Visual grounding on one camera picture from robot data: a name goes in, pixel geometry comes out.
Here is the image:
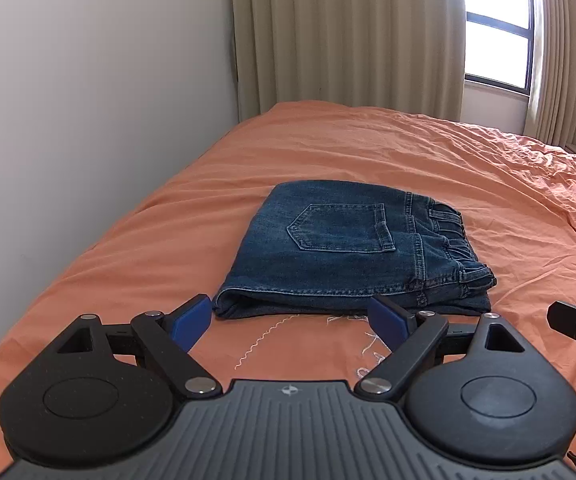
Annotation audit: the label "blue denim pants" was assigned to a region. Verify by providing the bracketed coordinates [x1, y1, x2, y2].
[214, 180, 496, 320]

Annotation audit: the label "orange bed sheet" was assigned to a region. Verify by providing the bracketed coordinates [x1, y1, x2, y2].
[0, 102, 576, 471]

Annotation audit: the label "beige curtain left of window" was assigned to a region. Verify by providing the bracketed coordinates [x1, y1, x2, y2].
[231, 0, 466, 122]

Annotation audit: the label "window with dark frame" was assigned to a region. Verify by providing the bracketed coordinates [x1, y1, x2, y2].
[464, 0, 534, 96]

